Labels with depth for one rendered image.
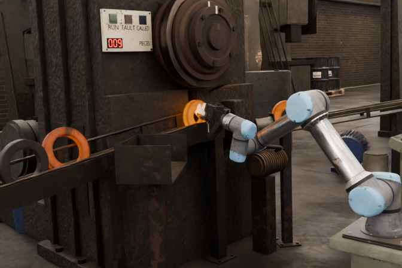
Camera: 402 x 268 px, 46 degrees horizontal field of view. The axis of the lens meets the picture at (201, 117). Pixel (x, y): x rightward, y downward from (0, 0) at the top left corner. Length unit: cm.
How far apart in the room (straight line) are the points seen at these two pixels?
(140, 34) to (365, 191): 116
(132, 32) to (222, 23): 43
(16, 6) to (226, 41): 482
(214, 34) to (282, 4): 802
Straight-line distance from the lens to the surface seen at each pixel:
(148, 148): 166
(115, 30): 212
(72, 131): 193
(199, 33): 214
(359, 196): 182
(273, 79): 494
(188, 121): 224
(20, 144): 179
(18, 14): 677
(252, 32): 657
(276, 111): 253
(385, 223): 197
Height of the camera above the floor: 100
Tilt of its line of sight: 7 degrees down
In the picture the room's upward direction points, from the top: 2 degrees counter-clockwise
